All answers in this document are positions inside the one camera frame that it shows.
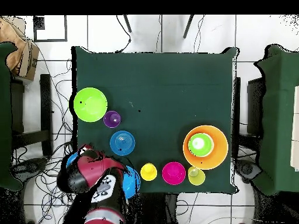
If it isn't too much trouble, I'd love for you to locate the purple cup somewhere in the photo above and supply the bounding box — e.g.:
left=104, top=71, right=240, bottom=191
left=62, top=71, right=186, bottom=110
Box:
left=103, top=110, right=121, bottom=129

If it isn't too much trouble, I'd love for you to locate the black robot pedestal leg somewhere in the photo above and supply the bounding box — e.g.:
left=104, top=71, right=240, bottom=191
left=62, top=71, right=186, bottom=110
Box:
left=11, top=157, right=48, bottom=180
left=234, top=158, right=263, bottom=185

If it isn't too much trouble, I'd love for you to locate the green cloth side table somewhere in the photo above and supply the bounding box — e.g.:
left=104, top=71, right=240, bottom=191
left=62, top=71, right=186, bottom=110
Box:
left=0, top=41, right=23, bottom=193
left=253, top=44, right=299, bottom=196

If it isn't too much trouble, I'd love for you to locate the small blue ridged bowl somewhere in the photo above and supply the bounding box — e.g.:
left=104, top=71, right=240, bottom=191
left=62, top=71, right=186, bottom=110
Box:
left=109, top=130, right=136, bottom=156

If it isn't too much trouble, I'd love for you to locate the tangle of floor cables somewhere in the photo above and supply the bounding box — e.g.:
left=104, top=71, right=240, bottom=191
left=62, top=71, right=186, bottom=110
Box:
left=10, top=53, right=78, bottom=224

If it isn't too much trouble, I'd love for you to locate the translucent yellow-green cup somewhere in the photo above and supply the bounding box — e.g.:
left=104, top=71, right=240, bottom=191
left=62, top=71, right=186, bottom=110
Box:
left=187, top=166, right=206, bottom=186

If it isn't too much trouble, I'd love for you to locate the black floor cable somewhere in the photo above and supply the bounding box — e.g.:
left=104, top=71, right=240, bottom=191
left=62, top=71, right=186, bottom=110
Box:
left=115, top=15, right=132, bottom=54

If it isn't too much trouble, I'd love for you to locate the large green bowl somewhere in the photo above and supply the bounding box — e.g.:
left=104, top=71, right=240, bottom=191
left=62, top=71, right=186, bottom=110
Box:
left=73, top=87, right=109, bottom=123

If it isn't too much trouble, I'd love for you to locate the dark green tablecloth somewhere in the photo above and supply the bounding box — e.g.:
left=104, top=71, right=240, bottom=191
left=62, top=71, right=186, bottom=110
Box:
left=71, top=45, right=239, bottom=195

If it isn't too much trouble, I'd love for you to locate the small red bowl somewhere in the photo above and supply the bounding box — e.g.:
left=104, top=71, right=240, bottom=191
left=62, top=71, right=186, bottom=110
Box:
left=162, top=161, right=187, bottom=186

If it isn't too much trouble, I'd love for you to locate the large orange bowl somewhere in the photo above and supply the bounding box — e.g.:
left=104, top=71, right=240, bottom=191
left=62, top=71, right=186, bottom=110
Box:
left=182, top=125, right=229, bottom=170

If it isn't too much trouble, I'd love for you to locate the small green bowl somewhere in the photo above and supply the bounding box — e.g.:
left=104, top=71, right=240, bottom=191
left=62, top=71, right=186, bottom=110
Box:
left=188, top=132, right=214, bottom=158

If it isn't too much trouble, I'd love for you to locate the black floor stand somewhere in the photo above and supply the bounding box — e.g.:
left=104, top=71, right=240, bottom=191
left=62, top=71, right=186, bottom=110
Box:
left=10, top=73, right=54, bottom=157

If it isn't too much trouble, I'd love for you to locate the yellow cup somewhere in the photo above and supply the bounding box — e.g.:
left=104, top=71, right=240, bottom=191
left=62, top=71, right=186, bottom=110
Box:
left=140, top=162, right=158, bottom=182

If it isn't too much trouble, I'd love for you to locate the black tripod leg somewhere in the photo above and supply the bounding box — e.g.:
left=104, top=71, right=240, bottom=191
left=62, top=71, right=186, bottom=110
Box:
left=183, top=15, right=194, bottom=39
left=123, top=15, right=133, bottom=33

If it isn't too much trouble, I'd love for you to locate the black box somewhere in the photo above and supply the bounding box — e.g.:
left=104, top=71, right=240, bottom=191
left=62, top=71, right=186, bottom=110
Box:
left=246, top=78, right=266, bottom=136

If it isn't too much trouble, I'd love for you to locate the large blue bowl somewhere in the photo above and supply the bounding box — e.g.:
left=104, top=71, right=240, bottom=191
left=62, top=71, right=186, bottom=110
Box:
left=65, top=152, right=79, bottom=169
left=122, top=165, right=141, bottom=200

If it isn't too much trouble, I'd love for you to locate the black square floor frame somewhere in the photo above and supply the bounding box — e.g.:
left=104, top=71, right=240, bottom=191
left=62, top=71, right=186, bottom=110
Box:
left=33, top=15, right=68, bottom=43

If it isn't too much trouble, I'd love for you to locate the cardboard box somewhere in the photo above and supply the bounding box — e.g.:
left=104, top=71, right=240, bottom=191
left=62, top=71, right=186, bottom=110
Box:
left=0, top=16, right=40, bottom=81

